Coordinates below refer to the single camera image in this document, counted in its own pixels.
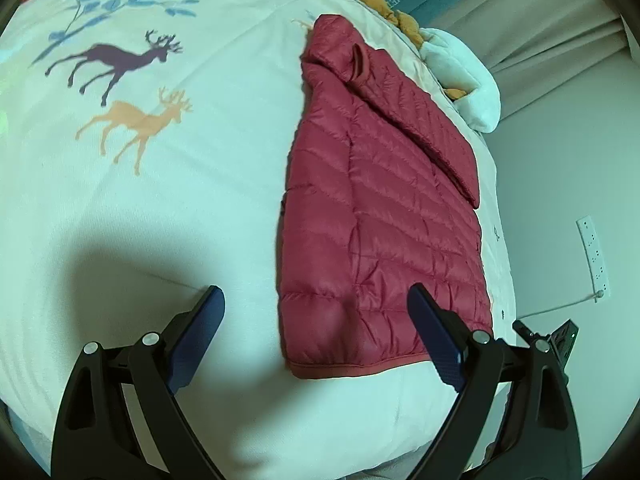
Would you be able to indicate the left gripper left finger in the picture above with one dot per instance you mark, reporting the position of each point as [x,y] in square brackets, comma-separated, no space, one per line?
[119,417]

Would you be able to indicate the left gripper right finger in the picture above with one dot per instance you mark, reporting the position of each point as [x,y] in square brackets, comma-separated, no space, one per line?
[475,364]

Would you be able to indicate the white goose plush toy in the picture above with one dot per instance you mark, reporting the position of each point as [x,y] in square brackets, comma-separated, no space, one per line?
[465,80]

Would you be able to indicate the pink printed duvet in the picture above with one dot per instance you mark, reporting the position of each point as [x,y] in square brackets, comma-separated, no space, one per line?
[143,153]

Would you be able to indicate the beige curtain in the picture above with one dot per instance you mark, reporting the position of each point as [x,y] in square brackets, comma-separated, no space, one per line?
[531,47]

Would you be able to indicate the white wall power strip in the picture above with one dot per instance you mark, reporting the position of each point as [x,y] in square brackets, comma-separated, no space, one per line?
[595,258]

